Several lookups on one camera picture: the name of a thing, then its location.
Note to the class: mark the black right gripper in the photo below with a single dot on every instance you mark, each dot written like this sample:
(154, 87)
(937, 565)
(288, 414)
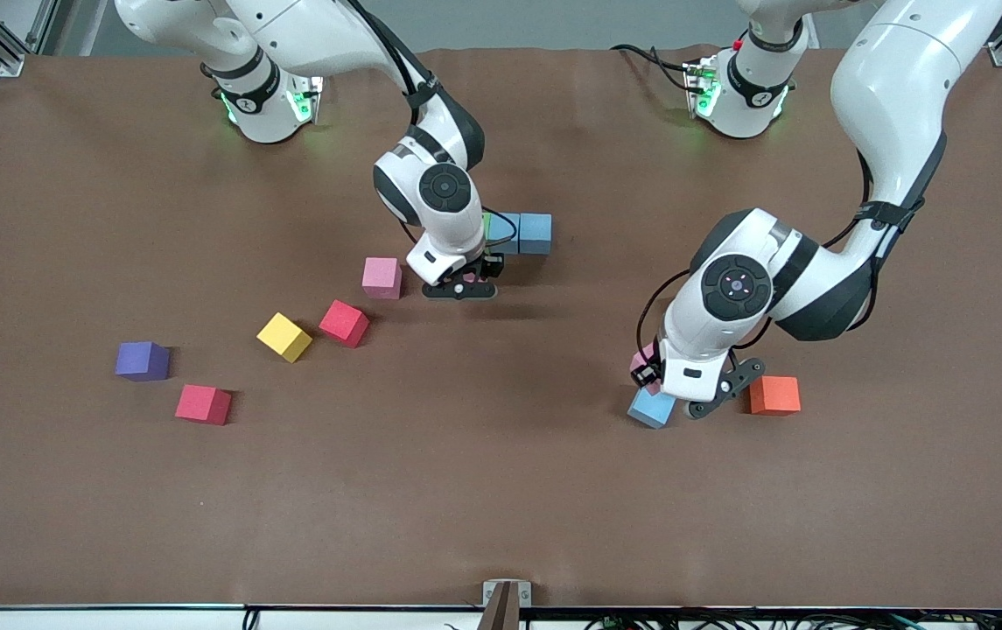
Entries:
(493, 264)

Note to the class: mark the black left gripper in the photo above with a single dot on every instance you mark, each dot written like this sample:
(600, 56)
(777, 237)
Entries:
(646, 373)

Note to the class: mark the light blue foam cube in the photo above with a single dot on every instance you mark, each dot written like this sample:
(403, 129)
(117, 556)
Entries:
(501, 229)
(649, 411)

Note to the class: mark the green foam cube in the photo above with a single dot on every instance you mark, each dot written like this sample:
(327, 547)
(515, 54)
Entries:
(486, 226)

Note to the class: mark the steel blue foam cube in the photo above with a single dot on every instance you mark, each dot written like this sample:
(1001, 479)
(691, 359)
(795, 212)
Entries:
(537, 234)

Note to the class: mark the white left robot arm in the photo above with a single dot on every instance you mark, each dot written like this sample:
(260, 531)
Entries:
(890, 96)

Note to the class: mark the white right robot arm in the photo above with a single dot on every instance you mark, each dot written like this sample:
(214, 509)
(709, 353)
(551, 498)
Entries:
(308, 35)

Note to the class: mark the orange foam cube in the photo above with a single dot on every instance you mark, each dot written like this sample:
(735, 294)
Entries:
(774, 395)

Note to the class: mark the red foam cube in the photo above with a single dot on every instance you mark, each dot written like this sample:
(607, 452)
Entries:
(344, 324)
(203, 404)

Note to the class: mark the yellow foam cube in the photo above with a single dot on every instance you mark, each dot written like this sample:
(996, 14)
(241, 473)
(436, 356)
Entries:
(283, 337)

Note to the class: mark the purple foam cube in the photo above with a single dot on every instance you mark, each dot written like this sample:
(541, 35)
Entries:
(140, 359)

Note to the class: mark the right arm wrist camera box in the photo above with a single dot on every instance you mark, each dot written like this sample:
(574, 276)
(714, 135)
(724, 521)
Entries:
(457, 290)

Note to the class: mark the arm wrist camera box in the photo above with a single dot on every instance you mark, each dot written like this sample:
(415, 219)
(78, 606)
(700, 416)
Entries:
(457, 290)
(728, 388)

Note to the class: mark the left arm wrist camera box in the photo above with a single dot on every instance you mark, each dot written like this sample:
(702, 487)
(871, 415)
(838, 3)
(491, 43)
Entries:
(728, 388)

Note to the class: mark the metal bracket with brown post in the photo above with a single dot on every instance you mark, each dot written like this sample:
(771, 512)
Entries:
(507, 612)

